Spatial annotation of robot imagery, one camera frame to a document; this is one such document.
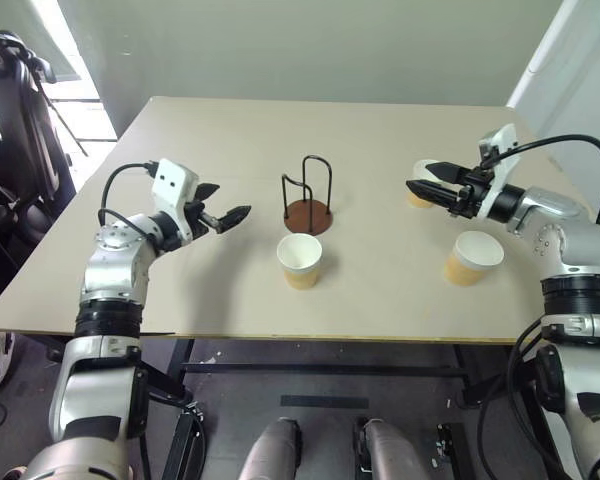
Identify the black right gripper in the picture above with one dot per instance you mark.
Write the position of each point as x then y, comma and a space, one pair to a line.
472, 195

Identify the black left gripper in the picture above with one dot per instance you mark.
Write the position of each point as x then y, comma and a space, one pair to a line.
200, 217

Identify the tan paper cup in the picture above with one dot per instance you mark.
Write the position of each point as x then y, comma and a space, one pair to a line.
422, 169
300, 275
462, 270

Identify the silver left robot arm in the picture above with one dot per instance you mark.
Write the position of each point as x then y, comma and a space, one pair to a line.
110, 260

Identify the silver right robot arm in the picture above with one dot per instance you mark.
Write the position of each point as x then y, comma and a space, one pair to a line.
575, 250

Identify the black floor tape strip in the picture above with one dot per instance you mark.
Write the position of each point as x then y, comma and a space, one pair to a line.
325, 402

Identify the silver left robot leg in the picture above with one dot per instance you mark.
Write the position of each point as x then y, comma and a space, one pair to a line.
272, 450

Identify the silver robot leg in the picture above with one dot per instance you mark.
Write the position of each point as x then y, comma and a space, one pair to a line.
272, 450
392, 450

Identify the silver right robot leg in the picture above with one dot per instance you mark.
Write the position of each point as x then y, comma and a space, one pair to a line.
392, 450

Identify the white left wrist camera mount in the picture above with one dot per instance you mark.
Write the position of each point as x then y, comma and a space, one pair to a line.
172, 182

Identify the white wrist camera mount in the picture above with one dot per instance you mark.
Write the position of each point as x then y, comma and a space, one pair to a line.
505, 165
172, 182

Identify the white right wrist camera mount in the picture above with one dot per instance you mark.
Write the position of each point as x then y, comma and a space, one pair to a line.
505, 165

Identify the black metal table frame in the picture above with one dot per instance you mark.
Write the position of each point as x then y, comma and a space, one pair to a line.
320, 369

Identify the black floor rail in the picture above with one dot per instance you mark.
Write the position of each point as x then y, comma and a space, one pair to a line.
449, 450

